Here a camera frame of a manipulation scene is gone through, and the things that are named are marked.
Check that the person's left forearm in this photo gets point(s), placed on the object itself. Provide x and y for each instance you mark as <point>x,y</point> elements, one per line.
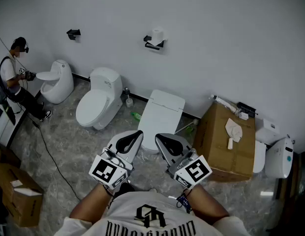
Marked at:
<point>91,205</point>

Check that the empty black wall holder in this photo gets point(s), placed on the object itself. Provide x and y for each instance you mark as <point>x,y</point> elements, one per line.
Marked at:
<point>73,32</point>

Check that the black wall paper holder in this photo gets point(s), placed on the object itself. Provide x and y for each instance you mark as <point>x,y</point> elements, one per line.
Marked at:
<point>147,38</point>

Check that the white toilet paper roll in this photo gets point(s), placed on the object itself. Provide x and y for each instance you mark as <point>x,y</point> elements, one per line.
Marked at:
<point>157,33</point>

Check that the large cardboard box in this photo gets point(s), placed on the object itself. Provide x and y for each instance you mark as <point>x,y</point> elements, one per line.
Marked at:
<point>216,131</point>

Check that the blue wrist circuit board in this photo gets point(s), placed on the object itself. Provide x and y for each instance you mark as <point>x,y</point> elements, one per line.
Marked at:
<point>185,201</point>

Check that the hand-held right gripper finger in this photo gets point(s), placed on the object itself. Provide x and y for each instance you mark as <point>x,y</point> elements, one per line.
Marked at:
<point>164,154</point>
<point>179,140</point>

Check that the black metal rack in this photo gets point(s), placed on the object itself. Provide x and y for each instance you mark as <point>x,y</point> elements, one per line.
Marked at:
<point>246,106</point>

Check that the plastic-wrapped faucet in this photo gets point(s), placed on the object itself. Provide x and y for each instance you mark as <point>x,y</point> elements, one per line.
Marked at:
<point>225,103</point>

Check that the green plastic bottle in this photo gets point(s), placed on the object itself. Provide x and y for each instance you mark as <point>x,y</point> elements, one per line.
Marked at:
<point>136,116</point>

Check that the cardboard box with white label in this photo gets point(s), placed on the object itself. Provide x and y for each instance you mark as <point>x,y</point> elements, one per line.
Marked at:
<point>22,200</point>

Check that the small green bottle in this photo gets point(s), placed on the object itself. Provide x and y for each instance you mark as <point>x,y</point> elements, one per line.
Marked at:
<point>190,128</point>

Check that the rounded white toilet with tank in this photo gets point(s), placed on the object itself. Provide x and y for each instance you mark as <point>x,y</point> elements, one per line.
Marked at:
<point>93,107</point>

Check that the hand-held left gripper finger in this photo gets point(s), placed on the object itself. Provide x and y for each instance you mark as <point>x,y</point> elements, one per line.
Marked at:
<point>136,149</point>
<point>123,138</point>

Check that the person's right forearm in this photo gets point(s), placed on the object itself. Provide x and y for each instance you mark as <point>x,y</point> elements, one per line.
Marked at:
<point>209,205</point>

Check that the egg-shaped white toilet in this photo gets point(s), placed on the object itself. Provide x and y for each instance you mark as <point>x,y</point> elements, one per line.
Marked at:
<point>61,82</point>

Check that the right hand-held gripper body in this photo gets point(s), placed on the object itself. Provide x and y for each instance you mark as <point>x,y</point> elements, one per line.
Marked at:
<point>194,171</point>

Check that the white toilet with boxy tank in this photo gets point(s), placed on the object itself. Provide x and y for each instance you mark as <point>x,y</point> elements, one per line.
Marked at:
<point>266,131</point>

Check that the crumpled beige cloth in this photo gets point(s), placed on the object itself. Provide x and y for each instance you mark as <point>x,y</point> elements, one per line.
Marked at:
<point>234,130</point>

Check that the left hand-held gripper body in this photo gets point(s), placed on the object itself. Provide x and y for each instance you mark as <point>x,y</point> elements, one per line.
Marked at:
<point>110,171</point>

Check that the white cabinet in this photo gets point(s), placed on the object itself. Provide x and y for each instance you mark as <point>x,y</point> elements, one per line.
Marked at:
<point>5,129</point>

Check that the small white box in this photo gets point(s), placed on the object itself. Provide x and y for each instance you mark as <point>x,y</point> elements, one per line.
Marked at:
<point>244,116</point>

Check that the square white smart toilet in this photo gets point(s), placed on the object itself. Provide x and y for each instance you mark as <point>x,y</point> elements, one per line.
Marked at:
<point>162,114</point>

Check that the small white paper tube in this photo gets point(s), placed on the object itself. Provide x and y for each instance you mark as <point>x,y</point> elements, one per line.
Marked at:
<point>230,143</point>

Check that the person's white printed t-shirt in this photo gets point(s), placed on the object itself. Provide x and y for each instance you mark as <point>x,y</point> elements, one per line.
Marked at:
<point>147,220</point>

